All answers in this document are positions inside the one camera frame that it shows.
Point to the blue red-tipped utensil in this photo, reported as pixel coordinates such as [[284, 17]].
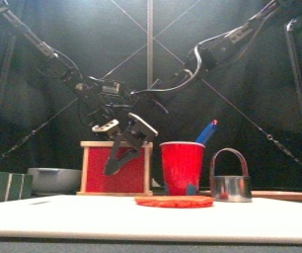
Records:
[[205, 133]]

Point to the orange dough disc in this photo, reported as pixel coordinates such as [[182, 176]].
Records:
[[174, 201]]

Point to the vertical metal frame pole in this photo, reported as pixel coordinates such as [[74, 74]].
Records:
[[149, 33]]

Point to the red wooden drawer box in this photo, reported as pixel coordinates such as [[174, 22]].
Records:
[[94, 171]]

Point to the metal frame corner bracket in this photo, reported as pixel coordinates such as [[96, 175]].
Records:
[[154, 183]]

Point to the white cutting board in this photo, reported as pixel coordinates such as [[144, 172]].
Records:
[[90, 220]]

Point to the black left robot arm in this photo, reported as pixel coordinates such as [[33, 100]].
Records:
[[25, 30]]

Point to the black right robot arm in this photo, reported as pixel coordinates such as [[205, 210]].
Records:
[[219, 49]]

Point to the green white-striped block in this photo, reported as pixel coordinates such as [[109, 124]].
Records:
[[1, 187]]

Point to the pale grey bowl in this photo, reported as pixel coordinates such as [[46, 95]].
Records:
[[53, 181]]

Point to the tan wooden board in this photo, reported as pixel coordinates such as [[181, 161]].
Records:
[[284, 196]]

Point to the black bent metal bar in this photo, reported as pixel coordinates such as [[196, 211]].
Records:
[[295, 72]]

